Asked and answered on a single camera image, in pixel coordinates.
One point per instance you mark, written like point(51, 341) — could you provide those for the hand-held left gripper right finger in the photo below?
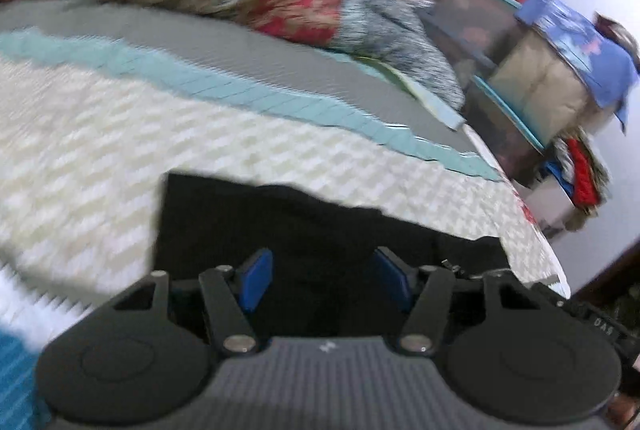
point(392, 275)

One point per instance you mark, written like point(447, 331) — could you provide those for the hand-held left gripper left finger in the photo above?
point(255, 280)

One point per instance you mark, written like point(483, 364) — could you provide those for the black pants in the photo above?
point(300, 235)

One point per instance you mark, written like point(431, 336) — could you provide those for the white storage box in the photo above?
point(550, 205)

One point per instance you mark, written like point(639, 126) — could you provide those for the pile of colourful clothes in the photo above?
point(582, 180)

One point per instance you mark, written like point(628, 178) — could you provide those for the light blue checked cloth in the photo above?
point(435, 107)

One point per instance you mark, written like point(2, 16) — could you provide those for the clear storage box teal lid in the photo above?
point(500, 135)
point(475, 25)

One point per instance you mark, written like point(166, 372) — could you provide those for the patterned bed sheet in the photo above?
point(150, 120)

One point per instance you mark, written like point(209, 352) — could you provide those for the blue towel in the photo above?
point(20, 385)

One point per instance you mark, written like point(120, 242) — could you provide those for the blue printed cloth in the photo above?
point(590, 40)

